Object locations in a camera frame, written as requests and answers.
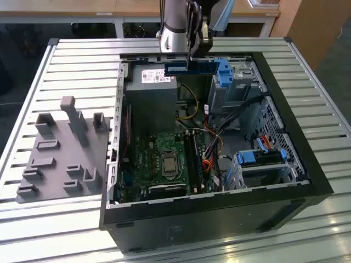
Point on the grey parts rack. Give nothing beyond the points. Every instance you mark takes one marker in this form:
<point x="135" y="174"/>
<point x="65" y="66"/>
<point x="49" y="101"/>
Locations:
<point x="63" y="164"/>

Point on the black open PC case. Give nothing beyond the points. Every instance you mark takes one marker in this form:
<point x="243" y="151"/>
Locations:
<point x="192" y="227"/>

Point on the dark RAM stick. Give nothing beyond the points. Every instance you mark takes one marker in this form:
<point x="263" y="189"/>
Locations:
<point x="199" y="164"/>

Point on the blue disk carrier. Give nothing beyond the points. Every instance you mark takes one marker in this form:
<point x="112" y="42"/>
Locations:
<point x="248" y="158"/>

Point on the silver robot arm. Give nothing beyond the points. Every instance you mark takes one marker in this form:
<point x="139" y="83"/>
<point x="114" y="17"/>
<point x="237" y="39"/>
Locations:
<point x="173" y="27"/>

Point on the green motherboard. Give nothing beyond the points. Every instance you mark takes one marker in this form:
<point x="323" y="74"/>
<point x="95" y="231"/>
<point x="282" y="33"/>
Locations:
<point x="148" y="153"/>

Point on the blue drive carrier clip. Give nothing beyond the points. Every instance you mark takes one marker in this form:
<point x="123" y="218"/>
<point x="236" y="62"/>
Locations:
<point x="223" y="72"/>

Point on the wooden desk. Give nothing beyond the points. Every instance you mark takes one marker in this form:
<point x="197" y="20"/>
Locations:
<point x="82" y="9"/>

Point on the wooden cabinet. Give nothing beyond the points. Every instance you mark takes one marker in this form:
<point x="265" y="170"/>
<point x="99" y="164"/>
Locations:
<point x="312" y="30"/>

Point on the silver disk bay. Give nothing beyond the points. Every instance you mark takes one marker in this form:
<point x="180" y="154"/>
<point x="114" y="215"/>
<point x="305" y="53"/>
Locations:
<point x="263" y="175"/>

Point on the black RAM slot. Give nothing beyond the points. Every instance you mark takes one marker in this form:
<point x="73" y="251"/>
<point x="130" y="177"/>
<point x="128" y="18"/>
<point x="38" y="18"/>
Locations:
<point x="188" y="161"/>

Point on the silver CPU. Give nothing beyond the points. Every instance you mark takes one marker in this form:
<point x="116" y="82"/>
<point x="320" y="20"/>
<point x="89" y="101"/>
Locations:
<point x="170" y="166"/>

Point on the blue RAM stick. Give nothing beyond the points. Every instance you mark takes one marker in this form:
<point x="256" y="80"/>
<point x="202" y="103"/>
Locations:
<point x="176" y="69"/>

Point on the grey power supply unit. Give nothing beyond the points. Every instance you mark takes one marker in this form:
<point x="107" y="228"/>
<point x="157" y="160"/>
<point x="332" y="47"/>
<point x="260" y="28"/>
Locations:
<point x="149" y="104"/>

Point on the black expansion card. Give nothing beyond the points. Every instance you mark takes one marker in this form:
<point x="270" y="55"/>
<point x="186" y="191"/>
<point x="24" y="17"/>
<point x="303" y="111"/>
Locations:
<point x="167" y="189"/>

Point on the round grey speaker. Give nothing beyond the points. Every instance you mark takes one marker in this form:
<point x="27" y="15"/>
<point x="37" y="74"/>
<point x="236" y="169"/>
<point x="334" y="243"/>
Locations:
<point x="225" y="165"/>

